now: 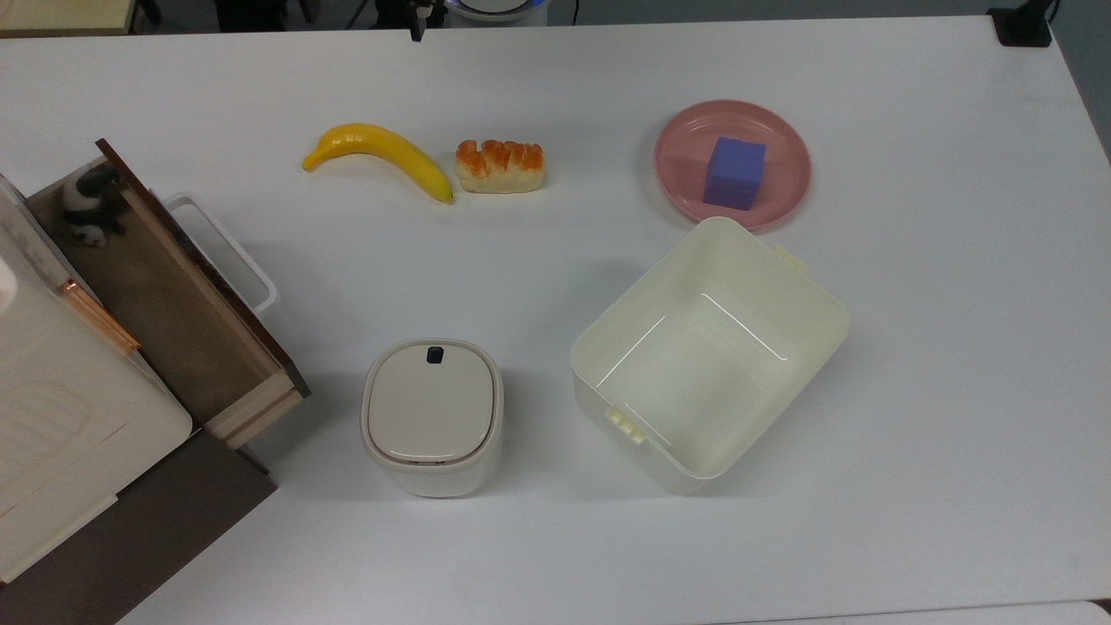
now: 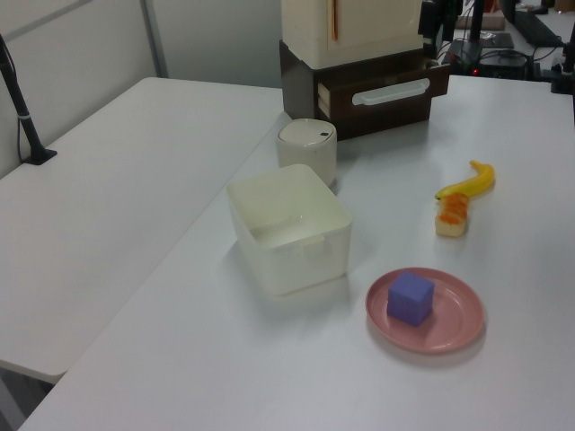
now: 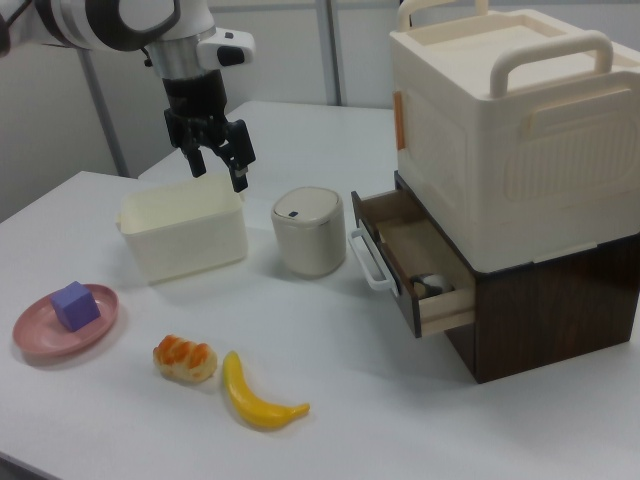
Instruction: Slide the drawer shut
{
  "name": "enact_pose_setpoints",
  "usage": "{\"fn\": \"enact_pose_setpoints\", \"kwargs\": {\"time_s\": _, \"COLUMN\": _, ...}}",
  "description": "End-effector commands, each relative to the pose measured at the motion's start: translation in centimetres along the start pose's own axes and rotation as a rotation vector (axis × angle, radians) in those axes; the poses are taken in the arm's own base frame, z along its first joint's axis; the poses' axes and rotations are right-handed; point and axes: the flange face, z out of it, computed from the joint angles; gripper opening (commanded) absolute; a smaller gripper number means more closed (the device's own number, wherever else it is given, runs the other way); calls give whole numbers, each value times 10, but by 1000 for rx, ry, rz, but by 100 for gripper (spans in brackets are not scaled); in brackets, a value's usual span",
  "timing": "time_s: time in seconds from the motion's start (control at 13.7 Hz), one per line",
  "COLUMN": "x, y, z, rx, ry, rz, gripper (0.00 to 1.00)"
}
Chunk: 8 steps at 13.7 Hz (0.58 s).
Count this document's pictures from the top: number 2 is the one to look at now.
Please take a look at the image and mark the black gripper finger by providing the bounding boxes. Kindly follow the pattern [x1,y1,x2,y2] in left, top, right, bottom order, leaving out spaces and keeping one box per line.
[420,2,439,48]
[442,0,456,42]

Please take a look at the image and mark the brown drawer with white handle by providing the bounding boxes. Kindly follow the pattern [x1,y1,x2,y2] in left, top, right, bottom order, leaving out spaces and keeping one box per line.
[316,61,451,136]

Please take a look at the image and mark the black upright pole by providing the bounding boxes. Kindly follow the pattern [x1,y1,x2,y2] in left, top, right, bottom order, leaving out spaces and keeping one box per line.
[468,0,485,44]

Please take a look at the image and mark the cream toy fridge cabinet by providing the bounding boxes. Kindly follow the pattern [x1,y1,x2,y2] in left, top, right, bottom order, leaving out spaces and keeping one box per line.
[280,0,426,71]

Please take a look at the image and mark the black electronics box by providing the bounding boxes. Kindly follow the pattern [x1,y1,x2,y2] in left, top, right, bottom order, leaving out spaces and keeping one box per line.
[475,48,534,78]

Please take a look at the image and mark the black keyboard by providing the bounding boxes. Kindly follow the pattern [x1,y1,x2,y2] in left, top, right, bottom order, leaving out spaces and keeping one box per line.
[511,7,565,47]

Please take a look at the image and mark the yellow toy banana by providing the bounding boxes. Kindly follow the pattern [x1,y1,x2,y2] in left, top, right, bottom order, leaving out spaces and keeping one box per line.
[433,159,496,201]

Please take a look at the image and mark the small cream lidded bin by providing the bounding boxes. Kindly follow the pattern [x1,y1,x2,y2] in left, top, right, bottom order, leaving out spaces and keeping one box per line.
[275,118,339,188]

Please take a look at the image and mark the toy salmon sushi piece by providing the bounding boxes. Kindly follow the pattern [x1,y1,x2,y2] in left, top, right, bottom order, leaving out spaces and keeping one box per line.
[433,192,471,238]

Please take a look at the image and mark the purple cube block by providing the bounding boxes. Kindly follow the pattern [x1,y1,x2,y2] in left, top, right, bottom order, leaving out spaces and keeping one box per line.
[385,269,436,328]

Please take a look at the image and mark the cream open storage box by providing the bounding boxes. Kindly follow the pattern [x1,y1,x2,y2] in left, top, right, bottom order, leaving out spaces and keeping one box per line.
[226,163,354,298]

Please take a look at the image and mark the pink plastic plate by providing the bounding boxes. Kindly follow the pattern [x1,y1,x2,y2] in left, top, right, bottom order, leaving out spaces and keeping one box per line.
[364,267,488,356]

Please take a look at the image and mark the black table clamp mount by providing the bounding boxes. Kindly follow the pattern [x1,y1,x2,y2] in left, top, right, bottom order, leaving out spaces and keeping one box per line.
[548,44,575,95]

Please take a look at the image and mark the black camera stand pole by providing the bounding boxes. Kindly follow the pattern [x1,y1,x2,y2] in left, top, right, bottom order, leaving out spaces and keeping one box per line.
[0,33,58,166]

